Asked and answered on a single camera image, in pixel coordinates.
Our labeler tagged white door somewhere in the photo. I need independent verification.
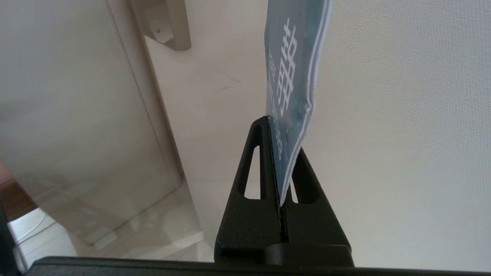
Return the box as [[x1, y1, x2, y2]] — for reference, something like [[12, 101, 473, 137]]
[[144, 0, 491, 273]]

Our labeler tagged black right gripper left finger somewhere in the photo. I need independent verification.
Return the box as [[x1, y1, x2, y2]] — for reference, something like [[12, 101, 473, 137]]
[[214, 116, 286, 265]]

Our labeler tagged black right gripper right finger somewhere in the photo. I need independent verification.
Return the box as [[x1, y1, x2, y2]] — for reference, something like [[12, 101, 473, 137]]
[[269, 148, 355, 268]]

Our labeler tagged white and blue door hanger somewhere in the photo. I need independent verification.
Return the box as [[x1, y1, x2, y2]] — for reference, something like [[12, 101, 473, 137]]
[[264, 0, 332, 207]]

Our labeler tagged brown metal lock plate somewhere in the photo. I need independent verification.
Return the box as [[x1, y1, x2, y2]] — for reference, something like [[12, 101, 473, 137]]
[[129, 0, 192, 51]]

